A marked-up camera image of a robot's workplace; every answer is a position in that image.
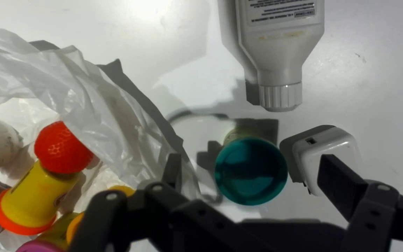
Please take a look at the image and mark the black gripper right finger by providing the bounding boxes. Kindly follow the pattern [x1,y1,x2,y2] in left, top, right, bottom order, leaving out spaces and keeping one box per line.
[317,155,403,252]

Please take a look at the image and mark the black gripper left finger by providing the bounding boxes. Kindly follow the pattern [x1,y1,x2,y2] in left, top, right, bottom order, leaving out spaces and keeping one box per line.
[66,152,241,252]

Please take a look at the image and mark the teal-lid play-dough tub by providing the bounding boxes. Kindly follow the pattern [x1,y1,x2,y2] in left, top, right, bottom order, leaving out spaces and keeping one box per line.
[213,129,289,206]

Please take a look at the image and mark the yellow-lid play-dough tub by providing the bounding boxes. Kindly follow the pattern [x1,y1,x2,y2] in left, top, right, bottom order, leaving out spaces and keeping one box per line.
[56,185,135,252]

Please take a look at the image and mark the small white square box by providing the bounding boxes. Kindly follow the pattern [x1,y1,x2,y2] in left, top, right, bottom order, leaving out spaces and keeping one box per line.
[280,125,361,197]

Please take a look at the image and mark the clear crumpled plastic bag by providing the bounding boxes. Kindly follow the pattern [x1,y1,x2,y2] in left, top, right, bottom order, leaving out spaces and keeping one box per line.
[0,30,199,198]

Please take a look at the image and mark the large white plastic bottle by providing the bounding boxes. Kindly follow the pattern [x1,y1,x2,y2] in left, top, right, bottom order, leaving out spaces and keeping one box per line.
[217,0,325,113]

